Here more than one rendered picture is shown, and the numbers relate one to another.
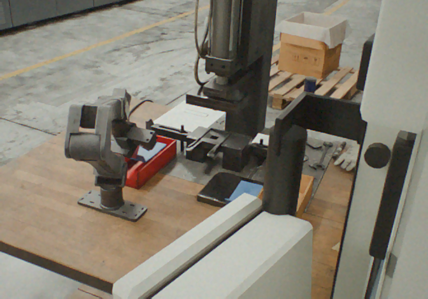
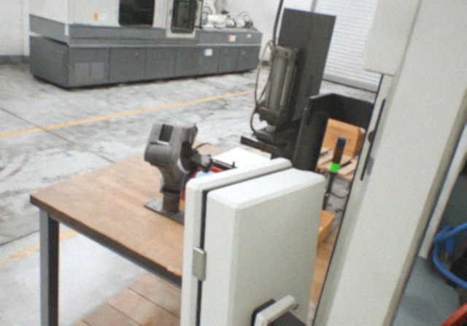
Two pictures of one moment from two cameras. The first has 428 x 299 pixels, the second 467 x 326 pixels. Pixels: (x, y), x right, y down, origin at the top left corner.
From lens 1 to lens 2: 0.15 m
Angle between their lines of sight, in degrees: 7
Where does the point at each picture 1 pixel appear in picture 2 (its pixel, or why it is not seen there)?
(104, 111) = (179, 129)
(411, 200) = (386, 119)
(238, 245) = (272, 179)
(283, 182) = (309, 145)
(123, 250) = (174, 243)
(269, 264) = (292, 189)
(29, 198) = (106, 196)
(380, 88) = (373, 45)
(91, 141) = (165, 150)
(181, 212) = not seen: hidden behind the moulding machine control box
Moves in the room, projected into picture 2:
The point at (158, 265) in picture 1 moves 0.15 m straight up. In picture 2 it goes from (217, 177) to (238, 42)
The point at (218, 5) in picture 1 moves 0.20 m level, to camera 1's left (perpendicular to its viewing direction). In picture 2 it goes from (276, 69) to (223, 60)
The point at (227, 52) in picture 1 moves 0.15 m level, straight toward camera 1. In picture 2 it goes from (278, 106) to (276, 116)
